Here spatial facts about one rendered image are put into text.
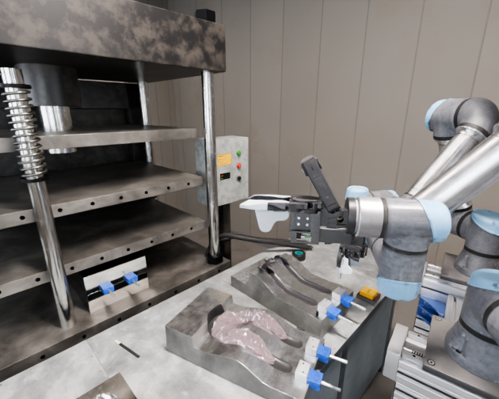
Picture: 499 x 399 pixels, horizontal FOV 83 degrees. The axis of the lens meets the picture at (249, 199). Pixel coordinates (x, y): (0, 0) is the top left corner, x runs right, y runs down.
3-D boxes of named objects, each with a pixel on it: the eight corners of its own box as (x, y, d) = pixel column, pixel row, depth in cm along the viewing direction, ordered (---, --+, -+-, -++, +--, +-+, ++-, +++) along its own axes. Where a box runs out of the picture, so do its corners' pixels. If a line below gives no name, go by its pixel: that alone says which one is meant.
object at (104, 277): (149, 286, 142) (145, 256, 137) (90, 313, 124) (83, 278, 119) (110, 253, 176) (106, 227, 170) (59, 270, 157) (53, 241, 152)
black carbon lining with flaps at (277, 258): (333, 294, 122) (335, 275, 120) (312, 313, 112) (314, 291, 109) (272, 265, 146) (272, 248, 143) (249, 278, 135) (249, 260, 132)
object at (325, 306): (355, 325, 106) (356, 313, 104) (348, 332, 102) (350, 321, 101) (323, 309, 114) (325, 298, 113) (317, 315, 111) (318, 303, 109)
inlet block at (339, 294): (367, 312, 113) (369, 300, 111) (361, 318, 109) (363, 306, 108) (337, 297, 122) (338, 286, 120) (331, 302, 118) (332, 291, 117)
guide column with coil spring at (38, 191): (91, 385, 127) (23, 69, 89) (78, 394, 123) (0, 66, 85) (87, 378, 131) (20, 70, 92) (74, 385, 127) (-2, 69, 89)
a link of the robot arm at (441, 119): (459, 245, 111) (455, 103, 93) (428, 229, 125) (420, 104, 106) (485, 233, 113) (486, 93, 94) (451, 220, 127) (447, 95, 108)
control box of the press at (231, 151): (251, 330, 221) (252, 137, 177) (221, 352, 200) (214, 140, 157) (232, 317, 235) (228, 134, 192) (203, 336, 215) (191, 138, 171)
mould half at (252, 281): (351, 308, 124) (355, 281, 120) (319, 340, 107) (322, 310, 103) (265, 266, 158) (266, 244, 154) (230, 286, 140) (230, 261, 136)
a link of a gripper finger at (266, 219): (240, 233, 52) (290, 233, 53) (240, 202, 51) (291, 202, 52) (239, 229, 55) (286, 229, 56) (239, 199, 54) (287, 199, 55)
